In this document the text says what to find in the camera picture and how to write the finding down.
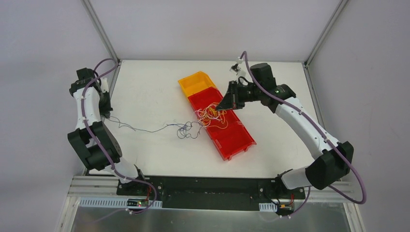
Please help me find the yellow plastic bin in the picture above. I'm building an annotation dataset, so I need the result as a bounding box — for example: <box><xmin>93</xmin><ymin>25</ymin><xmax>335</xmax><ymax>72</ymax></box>
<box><xmin>178</xmin><ymin>71</ymin><xmax>217</xmax><ymax>98</ymax></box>

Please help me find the yellow wire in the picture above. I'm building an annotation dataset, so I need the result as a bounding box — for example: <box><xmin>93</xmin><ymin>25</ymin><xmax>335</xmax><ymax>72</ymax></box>
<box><xmin>199</xmin><ymin>107</ymin><xmax>229</xmax><ymax>131</ymax></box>

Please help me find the red bin near yellow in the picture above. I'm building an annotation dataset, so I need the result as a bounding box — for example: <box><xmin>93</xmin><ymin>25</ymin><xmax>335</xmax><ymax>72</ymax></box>
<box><xmin>188</xmin><ymin>87</ymin><xmax>223</xmax><ymax>111</ymax></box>

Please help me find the red middle bin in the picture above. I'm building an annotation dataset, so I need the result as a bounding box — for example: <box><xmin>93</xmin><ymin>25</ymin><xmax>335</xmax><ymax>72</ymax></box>
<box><xmin>195</xmin><ymin>106</ymin><xmax>242</xmax><ymax>134</ymax></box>

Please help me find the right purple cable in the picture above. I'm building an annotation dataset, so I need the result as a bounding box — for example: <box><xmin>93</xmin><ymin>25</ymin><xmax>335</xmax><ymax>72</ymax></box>
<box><xmin>240</xmin><ymin>51</ymin><xmax>368</xmax><ymax>219</ymax></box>

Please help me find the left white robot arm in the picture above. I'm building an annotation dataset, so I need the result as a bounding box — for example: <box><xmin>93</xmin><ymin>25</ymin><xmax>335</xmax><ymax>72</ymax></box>
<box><xmin>68</xmin><ymin>68</ymin><xmax>147</xmax><ymax>196</ymax></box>

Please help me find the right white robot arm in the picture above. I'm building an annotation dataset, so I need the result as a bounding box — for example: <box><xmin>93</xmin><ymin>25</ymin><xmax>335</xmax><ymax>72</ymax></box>
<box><xmin>216</xmin><ymin>63</ymin><xmax>354</xmax><ymax>198</ymax></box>

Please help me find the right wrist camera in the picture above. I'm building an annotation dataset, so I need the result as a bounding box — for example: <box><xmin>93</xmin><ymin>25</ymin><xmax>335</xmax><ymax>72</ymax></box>
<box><xmin>230</xmin><ymin>63</ymin><xmax>246</xmax><ymax>77</ymax></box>

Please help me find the red front bin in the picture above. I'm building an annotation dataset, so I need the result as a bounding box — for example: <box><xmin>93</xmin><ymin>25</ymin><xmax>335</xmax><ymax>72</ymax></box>
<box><xmin>213</xmin><ymin>125</ymin><xmax>257</xmax><ymax>161</ymax></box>

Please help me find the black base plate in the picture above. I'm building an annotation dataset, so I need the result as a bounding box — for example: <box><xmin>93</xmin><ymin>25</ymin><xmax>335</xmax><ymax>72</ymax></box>
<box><xmin>117</xmin><ymin>175</ymin><xmax>306</xmax><ymax>211</ymax></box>

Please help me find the white wire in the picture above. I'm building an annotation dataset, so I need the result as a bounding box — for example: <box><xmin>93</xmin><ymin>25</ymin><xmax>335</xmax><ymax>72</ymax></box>
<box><xmin>196</xmin><ymin>104</ymin><xmax>230</xmax><ymax>128</ymax></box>

